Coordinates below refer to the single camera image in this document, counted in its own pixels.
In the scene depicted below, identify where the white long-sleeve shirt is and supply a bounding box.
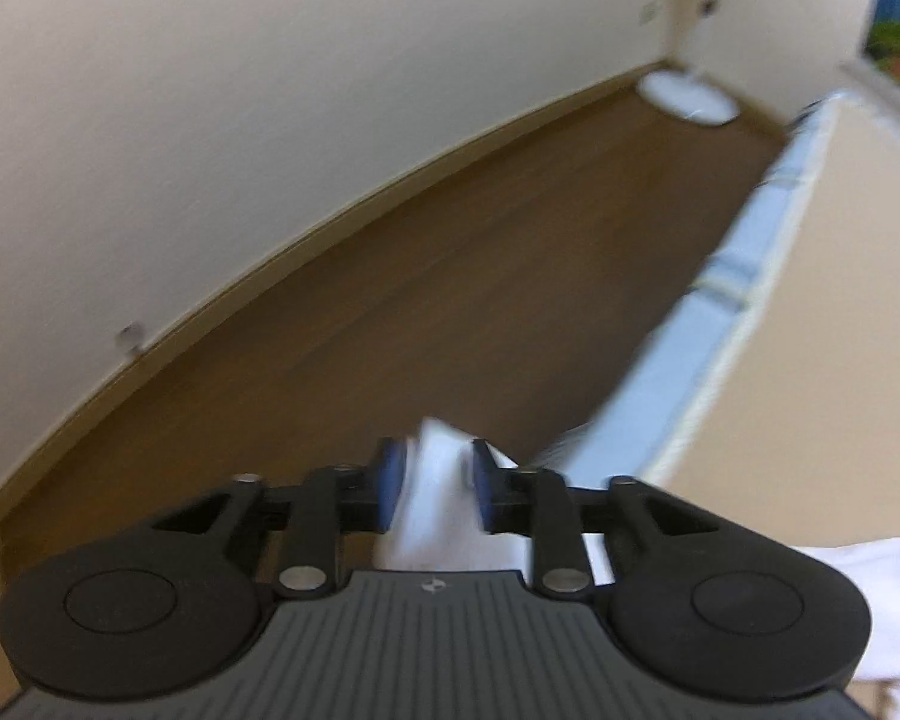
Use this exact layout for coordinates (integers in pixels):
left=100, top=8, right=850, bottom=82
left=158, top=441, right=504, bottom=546
left=374, top=418, right=900, bottom=718

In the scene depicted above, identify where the beige mattress with striped edge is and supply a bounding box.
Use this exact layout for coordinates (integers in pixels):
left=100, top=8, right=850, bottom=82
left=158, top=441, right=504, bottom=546
left=546, top=93, right=900, bottom=546

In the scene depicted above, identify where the white standing fan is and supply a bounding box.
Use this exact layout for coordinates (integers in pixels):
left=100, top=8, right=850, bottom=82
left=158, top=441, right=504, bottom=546
left=637, top=0, right=740, bottom=128

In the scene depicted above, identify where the potted green plant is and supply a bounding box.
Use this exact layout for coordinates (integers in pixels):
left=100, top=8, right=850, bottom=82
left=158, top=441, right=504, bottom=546
left=865, top=20, right=900, bottom=86

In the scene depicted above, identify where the wall socket plate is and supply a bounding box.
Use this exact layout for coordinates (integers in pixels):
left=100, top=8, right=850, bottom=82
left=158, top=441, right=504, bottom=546
left=640, top=0, right=660, bottom=23

